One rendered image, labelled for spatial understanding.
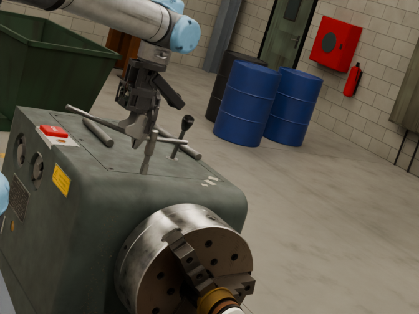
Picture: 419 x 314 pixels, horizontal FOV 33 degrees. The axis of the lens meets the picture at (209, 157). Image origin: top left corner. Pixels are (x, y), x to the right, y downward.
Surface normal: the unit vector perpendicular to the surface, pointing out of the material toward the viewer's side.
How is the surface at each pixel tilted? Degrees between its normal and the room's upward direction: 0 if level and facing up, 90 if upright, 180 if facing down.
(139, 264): 74
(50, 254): 90
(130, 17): 103
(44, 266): 90
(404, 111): 90
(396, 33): 90
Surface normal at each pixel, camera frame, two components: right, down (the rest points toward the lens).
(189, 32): 0.72, 0.38
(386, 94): -0.83, -0.10
